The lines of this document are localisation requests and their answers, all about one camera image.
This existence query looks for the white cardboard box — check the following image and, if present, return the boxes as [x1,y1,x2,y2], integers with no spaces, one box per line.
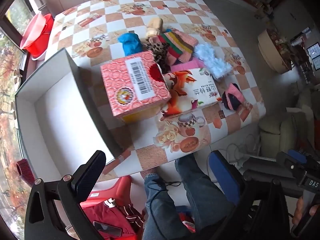
[15,49,124,180]

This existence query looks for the light blue fluffy cloth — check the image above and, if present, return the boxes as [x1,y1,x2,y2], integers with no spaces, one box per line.
[194,44,233,79]

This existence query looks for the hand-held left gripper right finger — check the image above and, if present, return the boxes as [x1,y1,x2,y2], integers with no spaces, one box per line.
[208,150,292,240]

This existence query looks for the red plastic basin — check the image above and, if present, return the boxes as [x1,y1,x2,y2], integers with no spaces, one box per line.
[25,14,54,58]

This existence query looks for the round coffee table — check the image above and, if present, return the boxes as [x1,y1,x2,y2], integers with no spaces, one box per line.
[257,29,297,74]

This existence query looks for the fox print carton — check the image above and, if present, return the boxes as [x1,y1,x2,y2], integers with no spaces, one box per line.
[160,67,223,122]

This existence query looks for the pink plastic basin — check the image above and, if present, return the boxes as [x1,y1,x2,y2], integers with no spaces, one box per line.
[19,12,47,50]

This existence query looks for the leopard print scrunchie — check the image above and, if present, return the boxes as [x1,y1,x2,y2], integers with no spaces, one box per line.
[145,42,172,73]

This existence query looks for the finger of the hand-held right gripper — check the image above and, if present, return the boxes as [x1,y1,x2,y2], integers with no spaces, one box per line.
[242,169,298,188]
[244,156,278,171]

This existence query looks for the cream polka dot scrunchie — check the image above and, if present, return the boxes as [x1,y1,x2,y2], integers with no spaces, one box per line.
[146,29,160,43]

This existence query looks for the person's legs in jeans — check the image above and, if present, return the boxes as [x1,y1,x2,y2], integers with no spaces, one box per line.
[144,154,237,240]

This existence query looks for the black smartphone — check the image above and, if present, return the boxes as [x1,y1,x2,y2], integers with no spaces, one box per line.
[93,220,122,237]

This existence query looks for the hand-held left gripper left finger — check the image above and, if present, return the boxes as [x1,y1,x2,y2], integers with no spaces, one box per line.
[24,150,107,240]

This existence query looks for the checkered printed tablecloth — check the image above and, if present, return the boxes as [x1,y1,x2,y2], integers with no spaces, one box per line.
[47,0,267,178]

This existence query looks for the red woven strap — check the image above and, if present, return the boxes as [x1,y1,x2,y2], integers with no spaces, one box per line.
[16,159,34,183]

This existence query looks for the blue crumpled cloth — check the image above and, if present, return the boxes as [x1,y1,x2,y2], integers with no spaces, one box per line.
[117,31,143,55]

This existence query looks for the cream sofa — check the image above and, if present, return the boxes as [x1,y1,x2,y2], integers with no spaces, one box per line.
[259,90,320,155]

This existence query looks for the striped knitted cloth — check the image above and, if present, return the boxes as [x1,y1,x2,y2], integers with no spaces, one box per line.
[157,30,199,65]

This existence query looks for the pink patterned carton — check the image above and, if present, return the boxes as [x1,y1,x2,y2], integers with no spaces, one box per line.
[100,50,172,123]

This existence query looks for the person's right hand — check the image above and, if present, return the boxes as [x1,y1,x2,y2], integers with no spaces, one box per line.
[292,195,320,227]

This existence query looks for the red bag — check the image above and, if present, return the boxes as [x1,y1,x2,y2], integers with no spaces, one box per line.
[80,176,145,240]

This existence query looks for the pink foam sponge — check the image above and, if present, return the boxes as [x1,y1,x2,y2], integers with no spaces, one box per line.
[170,57,207,74]

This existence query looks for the white shoe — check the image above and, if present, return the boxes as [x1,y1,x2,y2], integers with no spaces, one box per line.
[9,100,17,120]
[13,68,25,84]

